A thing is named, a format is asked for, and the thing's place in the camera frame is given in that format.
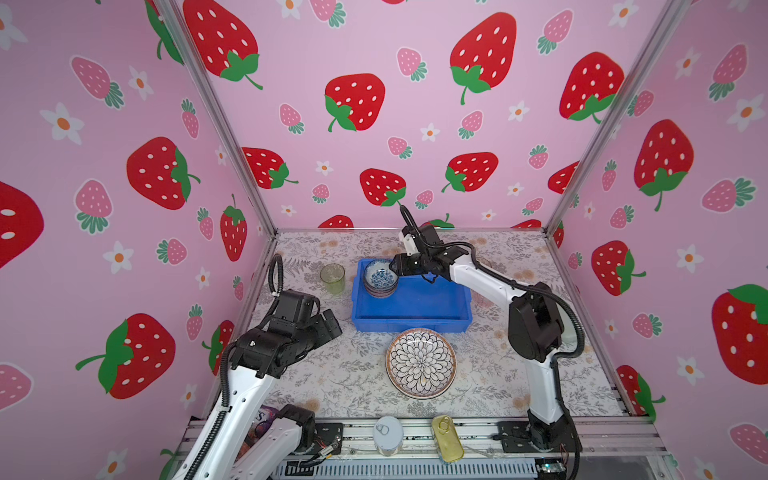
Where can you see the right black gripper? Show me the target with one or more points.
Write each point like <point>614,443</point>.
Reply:
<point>401,264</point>

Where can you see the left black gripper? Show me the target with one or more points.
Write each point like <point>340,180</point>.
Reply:
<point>325,334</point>

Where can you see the blue floral bowl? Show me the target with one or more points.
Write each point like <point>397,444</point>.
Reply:
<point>379,277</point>

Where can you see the large floral patterned plate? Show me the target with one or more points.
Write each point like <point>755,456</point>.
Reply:
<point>421,364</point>

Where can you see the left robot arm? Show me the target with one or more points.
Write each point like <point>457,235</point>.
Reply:
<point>258,378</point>

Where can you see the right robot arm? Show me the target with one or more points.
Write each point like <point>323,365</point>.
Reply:
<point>541,327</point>

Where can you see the blue plastic bin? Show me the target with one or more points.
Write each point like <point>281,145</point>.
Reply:
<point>441,306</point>

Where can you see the green glass cup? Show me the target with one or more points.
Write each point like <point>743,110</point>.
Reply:
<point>333,277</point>

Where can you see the pink snack packet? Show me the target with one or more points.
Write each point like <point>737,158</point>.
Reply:
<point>260,425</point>

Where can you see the white round can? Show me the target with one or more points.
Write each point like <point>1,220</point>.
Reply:
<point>388,435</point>

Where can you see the yellow oval tin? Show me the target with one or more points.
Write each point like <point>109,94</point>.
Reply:
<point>447,439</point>

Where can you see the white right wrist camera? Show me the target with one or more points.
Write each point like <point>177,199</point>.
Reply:
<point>408,242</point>

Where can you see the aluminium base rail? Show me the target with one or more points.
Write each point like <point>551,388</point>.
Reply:
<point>494,448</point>

